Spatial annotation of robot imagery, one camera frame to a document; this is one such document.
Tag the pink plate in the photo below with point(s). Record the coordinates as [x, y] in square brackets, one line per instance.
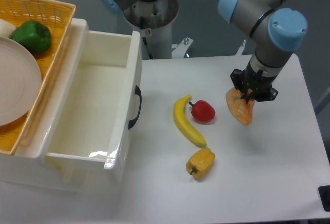
[20, 80]

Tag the black object at table edge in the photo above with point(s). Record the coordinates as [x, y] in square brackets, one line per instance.
[324, 192]

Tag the triangle bread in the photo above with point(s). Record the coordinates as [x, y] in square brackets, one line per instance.
[239, 107]

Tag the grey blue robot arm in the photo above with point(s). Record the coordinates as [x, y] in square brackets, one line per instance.
[277, 32]

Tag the white open upper drawer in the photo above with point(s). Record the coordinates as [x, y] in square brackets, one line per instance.
[92, 131]

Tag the yellow woven basket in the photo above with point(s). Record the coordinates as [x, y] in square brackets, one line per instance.
[57, 17]

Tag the white metal bracket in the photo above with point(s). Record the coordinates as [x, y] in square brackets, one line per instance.
[181, 50]

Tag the yellow banana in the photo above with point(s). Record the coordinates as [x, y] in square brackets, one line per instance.
[183, 124]

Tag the green bell pepper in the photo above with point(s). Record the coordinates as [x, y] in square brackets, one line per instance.
[34, 36]

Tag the red bell pepper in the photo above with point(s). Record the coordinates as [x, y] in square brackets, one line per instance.
[202, 111]

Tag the yellow bell pepper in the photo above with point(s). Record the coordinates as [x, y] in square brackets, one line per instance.
[200, 163]

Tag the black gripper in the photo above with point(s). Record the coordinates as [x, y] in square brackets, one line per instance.
[255, 81]

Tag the white radish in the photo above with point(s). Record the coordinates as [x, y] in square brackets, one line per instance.
[6, 28]

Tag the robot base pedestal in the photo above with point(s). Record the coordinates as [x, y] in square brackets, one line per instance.
[153, 20]

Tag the black drawer handle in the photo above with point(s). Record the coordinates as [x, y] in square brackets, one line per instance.
[138, 105]

